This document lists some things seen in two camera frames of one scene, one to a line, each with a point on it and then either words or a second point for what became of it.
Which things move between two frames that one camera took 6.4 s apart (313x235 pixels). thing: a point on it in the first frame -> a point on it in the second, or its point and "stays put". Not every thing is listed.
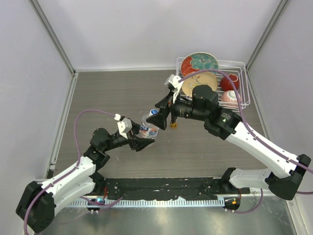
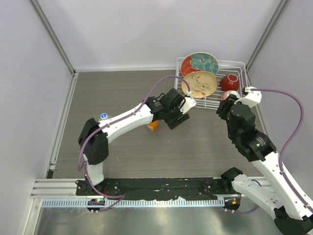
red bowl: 226,84 stays put
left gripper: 137,143 -> 179,118
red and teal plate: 195,61 stays put
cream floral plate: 205,78 stays put
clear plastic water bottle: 147,130 -> 104,116
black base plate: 115,187 stays put
